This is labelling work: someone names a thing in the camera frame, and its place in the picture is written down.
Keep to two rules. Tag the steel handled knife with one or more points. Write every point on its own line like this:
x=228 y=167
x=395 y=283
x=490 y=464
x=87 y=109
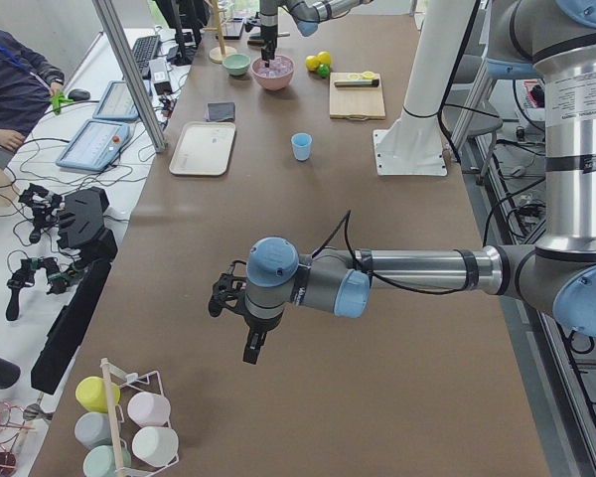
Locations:
x=356 y=83

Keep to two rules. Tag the upper yellow lemon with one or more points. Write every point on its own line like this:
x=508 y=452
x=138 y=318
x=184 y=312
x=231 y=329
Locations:
x=312 y=63

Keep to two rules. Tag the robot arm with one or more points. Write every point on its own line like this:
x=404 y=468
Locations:
x=556 y=275
x=306 y=17

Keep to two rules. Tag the wooden cutting board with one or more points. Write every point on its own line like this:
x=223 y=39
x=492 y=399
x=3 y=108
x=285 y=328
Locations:
x=355 y=103

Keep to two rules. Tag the white wire cup rack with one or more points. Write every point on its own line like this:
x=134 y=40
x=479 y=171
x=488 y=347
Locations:
x=120 y=387

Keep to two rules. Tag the pink cup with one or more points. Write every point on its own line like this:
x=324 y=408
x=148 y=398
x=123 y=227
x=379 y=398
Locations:
x=149 y=409

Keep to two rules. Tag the light blue cup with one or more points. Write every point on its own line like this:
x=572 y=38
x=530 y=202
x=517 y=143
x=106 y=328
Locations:
x=301 y=143

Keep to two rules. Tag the cream rabbit tray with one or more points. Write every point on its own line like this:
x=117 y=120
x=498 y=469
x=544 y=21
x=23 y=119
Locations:
x=203 y=149

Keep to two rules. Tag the yellow lemon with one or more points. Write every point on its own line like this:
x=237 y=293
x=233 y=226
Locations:
x=312 y=63
x=325 y=58

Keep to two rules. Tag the yellow cup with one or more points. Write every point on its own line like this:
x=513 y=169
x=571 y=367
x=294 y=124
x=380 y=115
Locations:
x=90 y=394

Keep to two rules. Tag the mint green cup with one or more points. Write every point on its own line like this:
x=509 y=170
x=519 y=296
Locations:
x=99 y=462

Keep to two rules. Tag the teach pendant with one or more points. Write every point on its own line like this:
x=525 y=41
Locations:
x=95 y=146
x=116 y=104

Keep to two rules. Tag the seated person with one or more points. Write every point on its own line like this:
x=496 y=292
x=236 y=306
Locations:
x=28 y=81

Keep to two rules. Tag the computer mouse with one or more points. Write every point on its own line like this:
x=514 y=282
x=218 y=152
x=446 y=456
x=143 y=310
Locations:
x=79 y=94

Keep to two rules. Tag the white cup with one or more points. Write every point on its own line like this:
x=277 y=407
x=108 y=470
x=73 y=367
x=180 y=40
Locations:
x=156 y=446

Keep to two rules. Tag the black keyboard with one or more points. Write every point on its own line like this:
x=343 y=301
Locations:
x=144 y=50

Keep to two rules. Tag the pink bowl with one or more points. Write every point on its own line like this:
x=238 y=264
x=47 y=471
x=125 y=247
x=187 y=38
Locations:
x=272 y=84

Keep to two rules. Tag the aluminium frame post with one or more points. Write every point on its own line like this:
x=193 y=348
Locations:
x=114 y=31

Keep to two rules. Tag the black frame tablet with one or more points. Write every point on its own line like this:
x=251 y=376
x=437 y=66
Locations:
x=232 y=29

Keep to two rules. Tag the wooden stand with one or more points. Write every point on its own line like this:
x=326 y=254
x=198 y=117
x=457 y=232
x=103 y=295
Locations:
x=215 y=27

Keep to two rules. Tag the near teach pendant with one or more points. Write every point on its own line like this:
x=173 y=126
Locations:
x=95 y=146

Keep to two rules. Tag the grey folded cloth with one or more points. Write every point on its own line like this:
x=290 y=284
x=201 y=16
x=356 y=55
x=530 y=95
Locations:
x=220 y=112

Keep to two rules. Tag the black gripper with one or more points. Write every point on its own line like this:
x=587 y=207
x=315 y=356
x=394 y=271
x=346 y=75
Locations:
x=267 y=31
x=258 y=323

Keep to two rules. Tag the clear ice cubes pile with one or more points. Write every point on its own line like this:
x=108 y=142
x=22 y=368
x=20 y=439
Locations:
x=274 y=69

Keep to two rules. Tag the far teach pendant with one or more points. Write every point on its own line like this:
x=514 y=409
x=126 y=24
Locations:
x=116 y=104

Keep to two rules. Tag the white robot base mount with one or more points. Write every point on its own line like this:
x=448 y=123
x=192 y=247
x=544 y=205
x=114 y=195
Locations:
x=412 y=146

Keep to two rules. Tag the lower yellow lemon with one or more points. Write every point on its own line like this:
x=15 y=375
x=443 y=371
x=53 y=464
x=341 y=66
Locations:
x=325 y=58

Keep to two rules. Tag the green bowl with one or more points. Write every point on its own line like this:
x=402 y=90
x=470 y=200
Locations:
x=237 y=65

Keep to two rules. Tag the grey cup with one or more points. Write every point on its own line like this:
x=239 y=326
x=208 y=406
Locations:
x=92 y=429

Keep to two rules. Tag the green lime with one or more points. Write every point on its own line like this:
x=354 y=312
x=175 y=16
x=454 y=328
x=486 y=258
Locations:
x=323 y=71

